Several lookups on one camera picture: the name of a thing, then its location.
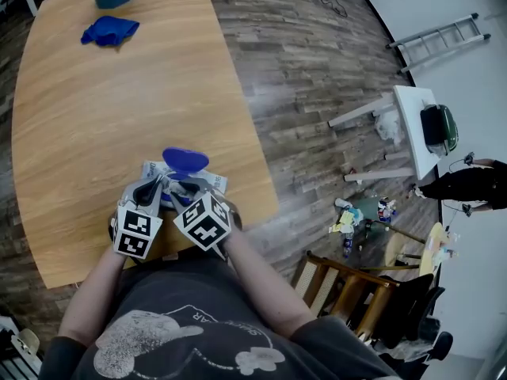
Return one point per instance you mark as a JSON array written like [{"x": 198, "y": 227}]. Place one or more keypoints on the person's left forearm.
[{"x": 93, "y": 295}]

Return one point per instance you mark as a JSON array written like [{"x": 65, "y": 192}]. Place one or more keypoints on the grey metal ladder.
[{"x": 439, "y": 40}]

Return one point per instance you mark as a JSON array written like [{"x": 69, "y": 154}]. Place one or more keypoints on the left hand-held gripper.
[{"x": 136, "y": 228}]

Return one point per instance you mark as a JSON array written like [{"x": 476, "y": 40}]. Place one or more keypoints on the black office chair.
[{"x": 416, "y": 311}]

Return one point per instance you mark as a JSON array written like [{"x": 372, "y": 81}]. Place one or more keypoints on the wooden cane chair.
[{"x": 348, "y": 291}]

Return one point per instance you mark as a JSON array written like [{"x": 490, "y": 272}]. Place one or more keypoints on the blue cloth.
[{"x": 109, "y": 30}]

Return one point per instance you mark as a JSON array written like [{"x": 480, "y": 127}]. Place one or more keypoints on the round wooden table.
[{"x": 429, "y": 248}]

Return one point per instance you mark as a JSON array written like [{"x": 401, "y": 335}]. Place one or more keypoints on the person's dark grey printed t-shirt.
[{"x": 190, "y": 331}]

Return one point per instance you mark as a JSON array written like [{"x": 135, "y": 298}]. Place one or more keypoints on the person's right forearm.
[{"x": 269, "y": 287}]

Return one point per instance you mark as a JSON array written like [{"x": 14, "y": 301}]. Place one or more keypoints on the clear plastic bag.
[{"x": 387, "y": 127}]

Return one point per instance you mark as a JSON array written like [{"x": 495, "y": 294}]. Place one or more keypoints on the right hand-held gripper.
[{"x": 204, "y": 222}]

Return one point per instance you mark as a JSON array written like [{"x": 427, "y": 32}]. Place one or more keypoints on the pile of litter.
[{"x": 356, "y": 218}]

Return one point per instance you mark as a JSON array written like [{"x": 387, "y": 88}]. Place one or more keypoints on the white table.
[{"x": 414, "y": 125}]

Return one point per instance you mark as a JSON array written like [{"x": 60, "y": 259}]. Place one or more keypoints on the white wet wipe pack blue lid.
[{"x": 186, "y": 162}]

